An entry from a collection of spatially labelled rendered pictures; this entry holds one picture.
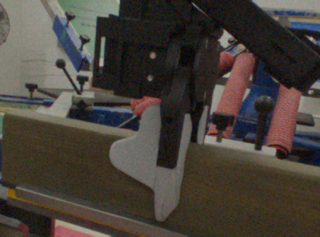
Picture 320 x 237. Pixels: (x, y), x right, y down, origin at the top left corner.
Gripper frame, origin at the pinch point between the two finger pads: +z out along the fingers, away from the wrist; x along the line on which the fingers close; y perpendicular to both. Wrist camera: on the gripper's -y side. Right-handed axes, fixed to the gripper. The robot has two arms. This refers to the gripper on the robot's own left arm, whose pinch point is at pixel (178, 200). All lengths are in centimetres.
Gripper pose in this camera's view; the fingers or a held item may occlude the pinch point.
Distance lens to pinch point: 30.8
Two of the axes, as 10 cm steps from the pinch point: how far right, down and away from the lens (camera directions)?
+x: -3.7, 1.9, -9.1
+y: -9.2, -2.0, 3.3
